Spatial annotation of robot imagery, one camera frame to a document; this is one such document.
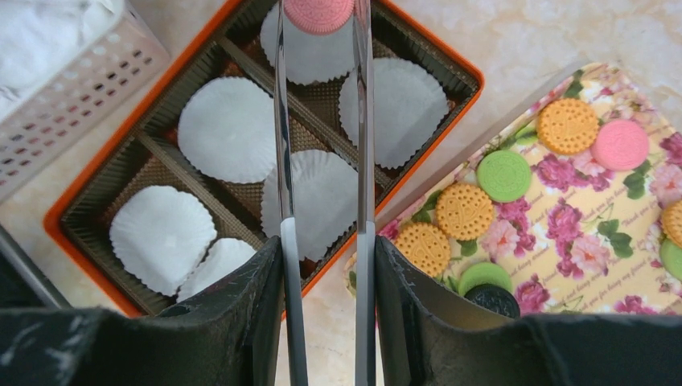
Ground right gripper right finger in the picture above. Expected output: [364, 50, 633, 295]
[375, 237, 681, 385]

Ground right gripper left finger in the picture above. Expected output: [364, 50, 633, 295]
[1, 236, 284, 385]

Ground metal tongs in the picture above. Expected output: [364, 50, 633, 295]
[273, 1, 376, 385]

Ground orange cookie box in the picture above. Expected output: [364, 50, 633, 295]
[42, 0, 486, 321]

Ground floral tray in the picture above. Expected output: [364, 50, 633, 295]
[343, 62, 682, 318]

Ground pink cookie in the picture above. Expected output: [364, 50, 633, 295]
[590, 120, 650, 171]
[283, 0, 355, 35]

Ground green cookie bottom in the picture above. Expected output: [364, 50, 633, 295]
[457, 262, 513, 295]

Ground green cookie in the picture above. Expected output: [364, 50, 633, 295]
[659, 239, 681, 281]
[457, 262, 513, 295]
[475, 150, 532, 203]

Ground orange cookie lower left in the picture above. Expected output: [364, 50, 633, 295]
[394, 223, 451, 277]

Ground orange cookie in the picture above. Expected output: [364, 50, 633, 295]
[536, 98, 600, 155]
[394, 223, 451, 277]
[661, 200, 682, 247]

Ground orange cookie mid left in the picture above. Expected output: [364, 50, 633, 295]
[435, 183, 494, 240]

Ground green cookie left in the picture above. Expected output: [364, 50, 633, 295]
[475, 150, 532, 203]

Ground orange cookie top left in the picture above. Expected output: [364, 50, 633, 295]
[536, 98, 600, 155]

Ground green cookie top right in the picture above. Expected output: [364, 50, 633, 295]
[659, 239, 681, 281]

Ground orange cookie top right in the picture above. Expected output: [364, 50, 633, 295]
[661, 200, 682, 247]

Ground white perforated basket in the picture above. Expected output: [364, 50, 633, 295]
[1, 1, 170, 198]

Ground white cloth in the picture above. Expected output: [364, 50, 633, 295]
[1, 1, 117, 118]

